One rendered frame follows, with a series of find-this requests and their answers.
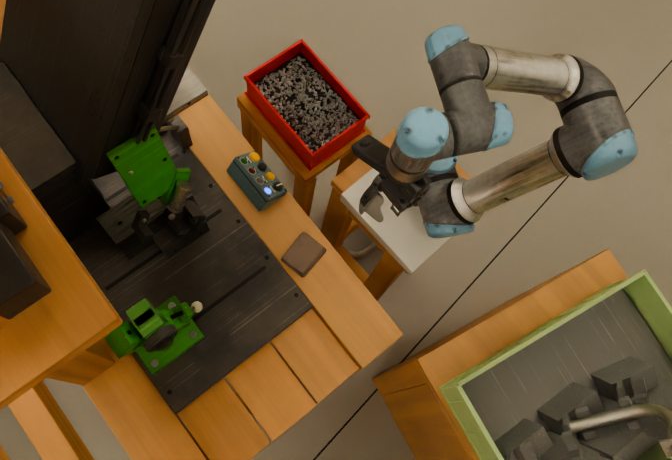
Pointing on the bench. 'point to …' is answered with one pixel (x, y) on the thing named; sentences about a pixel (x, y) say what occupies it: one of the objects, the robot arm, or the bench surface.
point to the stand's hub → (161, 338)
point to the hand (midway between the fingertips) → (380, 194)
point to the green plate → (144, 167)
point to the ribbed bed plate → (113, 223)
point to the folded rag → (303, 254)
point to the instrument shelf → (45, 334)
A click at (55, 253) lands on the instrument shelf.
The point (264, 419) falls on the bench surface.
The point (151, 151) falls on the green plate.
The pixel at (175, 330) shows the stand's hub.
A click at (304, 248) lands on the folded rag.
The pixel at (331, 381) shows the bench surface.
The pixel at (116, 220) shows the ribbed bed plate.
